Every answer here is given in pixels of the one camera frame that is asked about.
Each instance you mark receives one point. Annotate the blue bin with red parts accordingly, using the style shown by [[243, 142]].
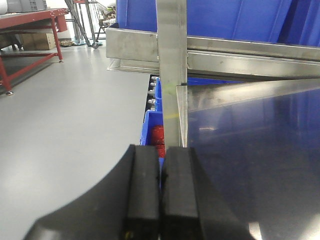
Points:
[[152, 133]]

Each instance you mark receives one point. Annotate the cardboard box under workbench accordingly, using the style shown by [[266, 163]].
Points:
[[38, 41]]

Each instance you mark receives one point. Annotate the stainless steel shelf rack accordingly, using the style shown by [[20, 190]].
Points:
[[251, 112]]

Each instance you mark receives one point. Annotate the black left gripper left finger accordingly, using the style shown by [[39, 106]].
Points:
[[124, 205]]

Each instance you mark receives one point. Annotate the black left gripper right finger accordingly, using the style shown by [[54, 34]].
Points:
[[191, 207]]

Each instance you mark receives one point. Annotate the small blue bin behind post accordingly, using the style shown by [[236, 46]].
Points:
[[158, 95]]

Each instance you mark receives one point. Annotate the large blue plastic bin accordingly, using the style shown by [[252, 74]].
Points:
[[292, 22]]

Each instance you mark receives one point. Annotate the red metal workbench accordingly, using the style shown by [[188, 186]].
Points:
[[12, 25]]

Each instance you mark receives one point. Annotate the grey plastic crate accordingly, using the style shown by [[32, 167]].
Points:
[[21, 6]]

